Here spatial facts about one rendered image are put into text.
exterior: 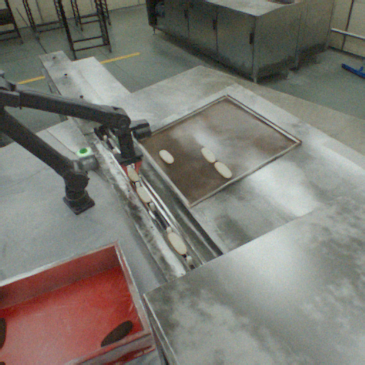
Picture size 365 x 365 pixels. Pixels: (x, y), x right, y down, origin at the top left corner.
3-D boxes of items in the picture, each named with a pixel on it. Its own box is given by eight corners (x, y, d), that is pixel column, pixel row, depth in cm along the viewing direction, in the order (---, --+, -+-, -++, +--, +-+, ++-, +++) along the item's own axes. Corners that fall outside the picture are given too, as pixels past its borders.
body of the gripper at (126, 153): (144, 157, 128) (141, 142, 124) (119, 167, 125) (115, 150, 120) (137, 150, 133) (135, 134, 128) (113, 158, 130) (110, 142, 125)
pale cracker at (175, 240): (165, 236, 111) (165, 233, 110) (175, 231, 112) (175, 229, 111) (179, 256, 104) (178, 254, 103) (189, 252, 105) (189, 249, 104)
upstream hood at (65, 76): (41, 65, 253) (38, 54, 247) (65, 60, 258) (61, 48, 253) (83, 137, 165) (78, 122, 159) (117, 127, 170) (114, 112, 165)
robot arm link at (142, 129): (111, 110, 120) (117, 120, 113) (141, 102, 123) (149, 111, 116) (117, 138, 127) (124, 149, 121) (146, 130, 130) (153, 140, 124)
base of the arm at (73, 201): (63, 200, 133) (76, 215, 126) (56, 185, 128) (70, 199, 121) (81, 190, 137) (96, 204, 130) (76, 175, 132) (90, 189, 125)
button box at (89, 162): (80, 170, 154) (73, 150, 147) (96, 164, 157) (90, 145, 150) (84, 179, 148) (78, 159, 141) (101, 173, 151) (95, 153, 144)
